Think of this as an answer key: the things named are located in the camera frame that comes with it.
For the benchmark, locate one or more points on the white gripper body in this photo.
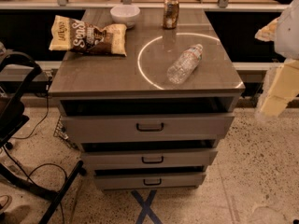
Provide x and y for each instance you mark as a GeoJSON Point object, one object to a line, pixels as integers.
{"type": "Point", "coordinates": [288, 32]}

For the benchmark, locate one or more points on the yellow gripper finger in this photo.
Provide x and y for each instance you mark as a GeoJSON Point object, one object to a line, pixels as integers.
{"type": "Point", "coordinates": [280, 86]}
{"type": "Point", "coordinates": [268, 32]}

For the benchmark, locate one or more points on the clear plastic water bottle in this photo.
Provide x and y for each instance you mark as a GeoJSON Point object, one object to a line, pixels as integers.
{"type": "Point", "coordinates": [185, 64]}

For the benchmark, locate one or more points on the top grey drawer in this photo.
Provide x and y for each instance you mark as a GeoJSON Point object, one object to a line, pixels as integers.
{"type": "Point", "coordinates": [144, 128]}

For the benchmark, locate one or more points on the grey drawer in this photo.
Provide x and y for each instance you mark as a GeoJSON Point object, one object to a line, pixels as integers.
{"type": "Point", "coordinates": [152, 181]}
{"type": "Point", "coordinates": [144, 128]}
{"type": "Point", "coordinates": [144, 159]}

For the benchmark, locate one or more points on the brown soda can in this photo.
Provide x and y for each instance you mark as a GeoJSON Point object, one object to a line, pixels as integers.
{"type": "Point", "coordinates": [171, 11]}

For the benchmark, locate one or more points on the middle grey drawer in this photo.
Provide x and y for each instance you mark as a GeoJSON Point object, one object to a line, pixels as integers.
{"type": "Point", "coordinates": [144, 159]}

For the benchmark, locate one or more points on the white ceramic bowl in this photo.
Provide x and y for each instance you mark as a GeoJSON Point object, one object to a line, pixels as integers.
{"type": "Point", "coordinates": [125, 14]}

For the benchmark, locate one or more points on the bottom grey drawer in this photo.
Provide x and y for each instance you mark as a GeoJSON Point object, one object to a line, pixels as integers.
{"type": "Point", "coordinates": [152, 181]}

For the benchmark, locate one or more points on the blue tape cross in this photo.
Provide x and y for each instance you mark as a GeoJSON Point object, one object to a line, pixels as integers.
{"type": "Point", "coordinates": [146, 210]}

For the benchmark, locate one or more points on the yellow brown chip bag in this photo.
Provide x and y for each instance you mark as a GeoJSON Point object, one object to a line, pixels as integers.
{"type": "Point", "coordinates": [81, 37]}

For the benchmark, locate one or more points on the wire basket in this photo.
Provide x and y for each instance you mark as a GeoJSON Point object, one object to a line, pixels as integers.
{"type": "Point", "coordinates": [60, 132]}

